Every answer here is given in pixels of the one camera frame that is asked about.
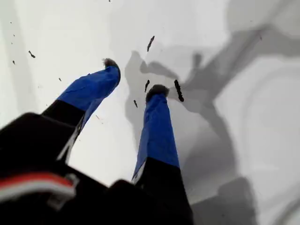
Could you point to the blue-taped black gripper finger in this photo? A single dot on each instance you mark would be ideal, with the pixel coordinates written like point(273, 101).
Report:
point(91, 86)
point(159, 136)

